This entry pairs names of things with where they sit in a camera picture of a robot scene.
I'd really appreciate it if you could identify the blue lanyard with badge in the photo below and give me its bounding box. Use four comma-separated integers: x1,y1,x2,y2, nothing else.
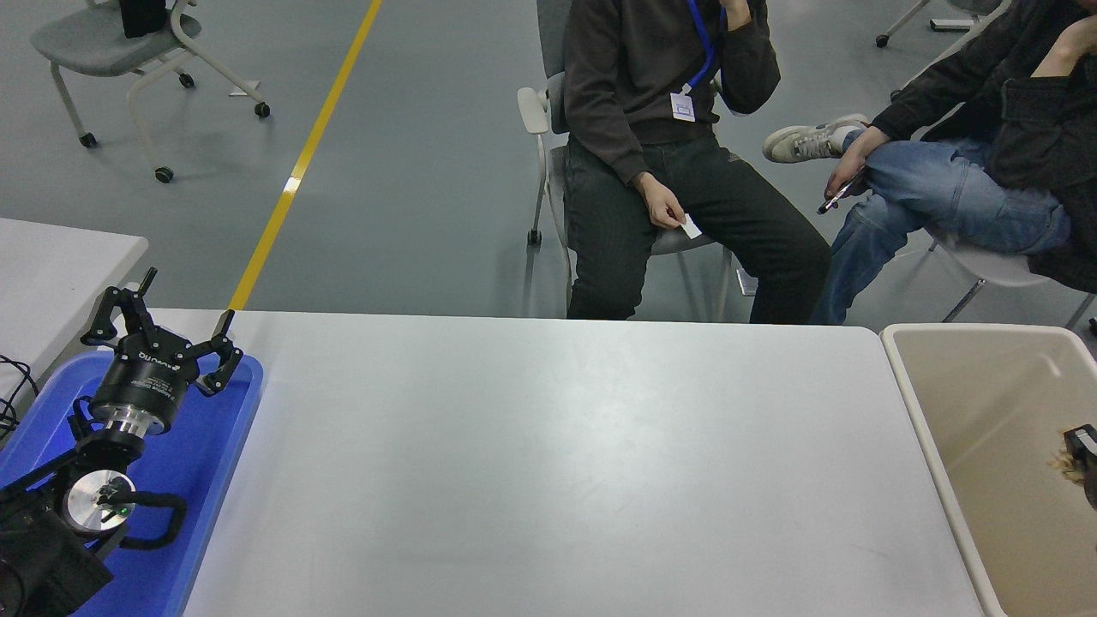
669,0,726,123

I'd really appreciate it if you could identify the grey wheeled chair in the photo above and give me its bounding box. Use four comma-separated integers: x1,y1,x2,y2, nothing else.
30,0,272,185

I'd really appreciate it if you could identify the white side table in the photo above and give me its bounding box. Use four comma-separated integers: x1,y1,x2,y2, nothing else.
0,218,149,404

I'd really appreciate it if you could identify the thin black cable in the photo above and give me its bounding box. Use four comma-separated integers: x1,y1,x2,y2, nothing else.
0,354,39,442

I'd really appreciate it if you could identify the large pale plastic bin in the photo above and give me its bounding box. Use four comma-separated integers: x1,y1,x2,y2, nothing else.
880,322,1097,617

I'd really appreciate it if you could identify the white seat chair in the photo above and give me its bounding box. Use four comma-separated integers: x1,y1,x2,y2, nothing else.
928,231,1097,331

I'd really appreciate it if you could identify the white armrest office chair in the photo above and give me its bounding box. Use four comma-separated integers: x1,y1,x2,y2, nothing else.
517,0,736,320

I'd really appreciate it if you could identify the person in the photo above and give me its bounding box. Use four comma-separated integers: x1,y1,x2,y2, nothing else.
561,0,832,325
763,0,1097,326

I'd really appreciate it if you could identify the blue plastic tray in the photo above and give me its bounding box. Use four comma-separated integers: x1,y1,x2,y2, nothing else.
0,350,265,617

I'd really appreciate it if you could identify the person's right hand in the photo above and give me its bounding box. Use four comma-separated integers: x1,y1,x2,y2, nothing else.
636,172,686,230
824,127,892,202

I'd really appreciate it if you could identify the grey chair with white legs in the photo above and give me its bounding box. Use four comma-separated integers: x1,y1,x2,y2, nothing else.
874,0,1012,100

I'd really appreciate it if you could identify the tan paper ball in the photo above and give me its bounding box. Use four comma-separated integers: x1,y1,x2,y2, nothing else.
1049,449,1089,486

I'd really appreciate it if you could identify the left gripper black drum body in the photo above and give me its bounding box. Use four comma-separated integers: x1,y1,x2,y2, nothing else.
89,340,200,419

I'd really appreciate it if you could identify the black bag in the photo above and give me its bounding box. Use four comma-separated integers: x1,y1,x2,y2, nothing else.
118,0,172,39

